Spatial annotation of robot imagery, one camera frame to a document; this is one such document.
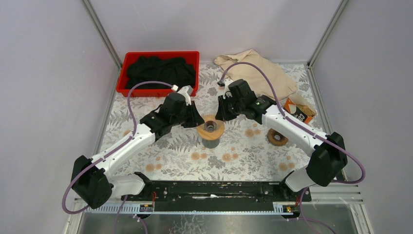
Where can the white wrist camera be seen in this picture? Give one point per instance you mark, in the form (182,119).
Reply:
(185,91)
(225,84)

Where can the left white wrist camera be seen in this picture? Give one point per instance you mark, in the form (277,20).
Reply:
(185,91)

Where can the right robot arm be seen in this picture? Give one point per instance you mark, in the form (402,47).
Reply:
(325,151)

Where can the glass coffee carafe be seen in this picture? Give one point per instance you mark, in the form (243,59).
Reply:
(210,143)

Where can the orange coffee filter box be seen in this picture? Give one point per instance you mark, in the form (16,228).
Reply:
(300,108)

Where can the beige cloth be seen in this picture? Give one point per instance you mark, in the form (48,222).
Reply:
(283,85)

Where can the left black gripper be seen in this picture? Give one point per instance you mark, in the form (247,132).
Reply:
(189,114)

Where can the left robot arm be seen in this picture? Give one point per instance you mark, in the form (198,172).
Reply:
(93,178)

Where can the light wooden ring holder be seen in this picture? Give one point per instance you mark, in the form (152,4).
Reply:
(214,135)

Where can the floral patterned table mat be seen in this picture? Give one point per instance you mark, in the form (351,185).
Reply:
(243,154)

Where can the black cloth in bin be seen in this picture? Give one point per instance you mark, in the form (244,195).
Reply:
(174,71)

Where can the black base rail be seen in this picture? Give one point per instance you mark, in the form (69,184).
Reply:
(214,196)

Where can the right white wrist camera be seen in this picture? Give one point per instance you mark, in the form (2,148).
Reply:
(225,84)

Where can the clear glass dripper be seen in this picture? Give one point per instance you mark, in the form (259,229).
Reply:
(212,124)

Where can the dark wooden ring holder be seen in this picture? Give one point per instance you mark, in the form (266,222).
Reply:
(276,138)

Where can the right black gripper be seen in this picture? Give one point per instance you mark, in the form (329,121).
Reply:
(221,115)

